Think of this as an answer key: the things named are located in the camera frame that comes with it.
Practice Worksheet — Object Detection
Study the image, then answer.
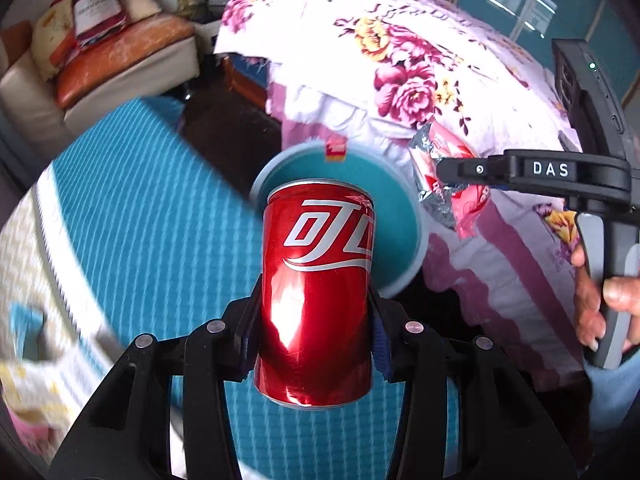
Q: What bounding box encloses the floral pink white blanket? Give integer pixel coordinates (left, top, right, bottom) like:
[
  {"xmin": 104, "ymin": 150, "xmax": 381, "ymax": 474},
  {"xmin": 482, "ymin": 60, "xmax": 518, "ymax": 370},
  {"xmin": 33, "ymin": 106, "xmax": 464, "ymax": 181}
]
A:
[{"xmin": 214, "ymin": 0, "xmax": 601, "ymax": 391}]

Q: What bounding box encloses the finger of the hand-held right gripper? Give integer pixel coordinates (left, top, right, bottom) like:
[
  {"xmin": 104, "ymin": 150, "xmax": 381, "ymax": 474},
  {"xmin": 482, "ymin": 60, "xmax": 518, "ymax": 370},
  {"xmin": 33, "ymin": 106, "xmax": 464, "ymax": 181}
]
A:
[{"xmin": 436, "ymin": 154, "xmax": 508, "ymax": 191}]

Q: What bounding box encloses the teal quilted mat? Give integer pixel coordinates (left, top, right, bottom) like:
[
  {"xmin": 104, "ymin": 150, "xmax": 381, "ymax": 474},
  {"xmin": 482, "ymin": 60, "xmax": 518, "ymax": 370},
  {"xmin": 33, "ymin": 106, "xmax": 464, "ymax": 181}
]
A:
[{"xmin": 35, "ymin": 97, "xmax": 461, "ymax": 480}]

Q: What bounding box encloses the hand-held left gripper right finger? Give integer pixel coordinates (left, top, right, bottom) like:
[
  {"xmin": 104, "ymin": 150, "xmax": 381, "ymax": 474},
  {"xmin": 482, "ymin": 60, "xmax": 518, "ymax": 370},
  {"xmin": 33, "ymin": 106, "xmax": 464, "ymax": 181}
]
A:
[{"xmin": 367, "ymin": 292, "xmax": 581, "ymax": 480}]

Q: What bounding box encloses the foil snack wrapper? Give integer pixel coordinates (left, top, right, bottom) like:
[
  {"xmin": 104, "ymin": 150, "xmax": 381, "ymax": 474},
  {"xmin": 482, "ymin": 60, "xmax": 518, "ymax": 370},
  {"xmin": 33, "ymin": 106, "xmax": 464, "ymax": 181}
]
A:
[{"xmin": 407, "ymin": 122, "xmax": 493, "ymax": 240}]

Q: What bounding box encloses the yellow white blue snack packet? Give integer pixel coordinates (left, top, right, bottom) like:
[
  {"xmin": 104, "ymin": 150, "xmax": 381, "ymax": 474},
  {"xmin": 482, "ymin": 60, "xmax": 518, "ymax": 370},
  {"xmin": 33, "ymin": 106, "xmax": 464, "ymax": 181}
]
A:
[{"xmin": 0, "ymin": 302, "xmax": 122, "ymax": 431}]

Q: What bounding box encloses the round teal bin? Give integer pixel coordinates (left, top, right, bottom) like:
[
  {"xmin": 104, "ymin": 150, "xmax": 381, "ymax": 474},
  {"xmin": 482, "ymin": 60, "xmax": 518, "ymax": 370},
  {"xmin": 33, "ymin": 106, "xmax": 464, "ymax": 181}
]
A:
[{"xmin": 249, "ymin": 141, "xmax": 429, "ymax": 297}]

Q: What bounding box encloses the orange seat cushion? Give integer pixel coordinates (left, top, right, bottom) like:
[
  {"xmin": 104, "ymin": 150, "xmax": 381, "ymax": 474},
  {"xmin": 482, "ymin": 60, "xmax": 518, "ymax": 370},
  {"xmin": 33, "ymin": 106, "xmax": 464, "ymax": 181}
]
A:
[{"xmin": 54, "ymin": 14, "xmax": 197, "ymax": 110}]

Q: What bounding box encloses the pale yellow pillow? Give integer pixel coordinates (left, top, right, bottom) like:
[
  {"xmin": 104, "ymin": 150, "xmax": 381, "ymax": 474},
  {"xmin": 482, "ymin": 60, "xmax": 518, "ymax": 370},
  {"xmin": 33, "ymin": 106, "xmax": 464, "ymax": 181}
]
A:
[{"xmin": 31, "ymin": 0, "xmax": 77, "ymax": 82}]

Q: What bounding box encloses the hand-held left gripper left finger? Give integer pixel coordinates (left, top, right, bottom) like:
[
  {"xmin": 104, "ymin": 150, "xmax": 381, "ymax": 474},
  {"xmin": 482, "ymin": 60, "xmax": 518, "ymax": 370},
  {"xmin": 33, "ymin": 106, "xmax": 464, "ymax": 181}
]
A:
[{"xmin": 47, "ymin": 275, "xmax": 264, "ymax": 480}]

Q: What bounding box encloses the cream sofa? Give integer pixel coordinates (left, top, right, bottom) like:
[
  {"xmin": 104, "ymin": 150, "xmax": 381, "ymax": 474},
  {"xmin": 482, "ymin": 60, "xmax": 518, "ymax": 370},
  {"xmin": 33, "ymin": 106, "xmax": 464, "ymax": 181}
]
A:
[{"xmin": 0, "ymin": 20, "xmax": 202, "ymax": 147}]

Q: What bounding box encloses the person's right hand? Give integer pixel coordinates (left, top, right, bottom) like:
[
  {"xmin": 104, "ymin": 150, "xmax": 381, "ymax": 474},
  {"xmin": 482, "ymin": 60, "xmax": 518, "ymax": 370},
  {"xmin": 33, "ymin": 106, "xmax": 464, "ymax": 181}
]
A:
[{"xmin": 570, "ymin": 244, "xmax": 640, "ymax": 353}]

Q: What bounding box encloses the red soda can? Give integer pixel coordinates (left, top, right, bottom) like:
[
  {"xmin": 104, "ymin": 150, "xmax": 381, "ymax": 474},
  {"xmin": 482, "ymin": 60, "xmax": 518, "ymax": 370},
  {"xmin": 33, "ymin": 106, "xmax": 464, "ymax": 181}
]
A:
[{"xmin": 252, "ymin": 179, "xmax": 376, "ymax": 409}]

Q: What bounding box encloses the person's leg in blue jeans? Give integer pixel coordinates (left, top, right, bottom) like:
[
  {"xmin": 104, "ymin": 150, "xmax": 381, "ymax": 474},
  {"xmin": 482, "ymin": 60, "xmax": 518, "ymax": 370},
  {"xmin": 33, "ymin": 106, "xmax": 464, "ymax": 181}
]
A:
[{"xmin": 582, "ymin": 360, "xmax": 640, "ymax": 456}]

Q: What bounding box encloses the red striped bag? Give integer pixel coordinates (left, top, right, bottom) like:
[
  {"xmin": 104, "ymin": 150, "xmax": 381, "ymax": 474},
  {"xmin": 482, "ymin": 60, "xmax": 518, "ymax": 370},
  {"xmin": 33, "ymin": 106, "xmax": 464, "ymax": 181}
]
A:
[{"xmin": 71, "ymin": 0, "xmax": 130, "ymax": 50}]

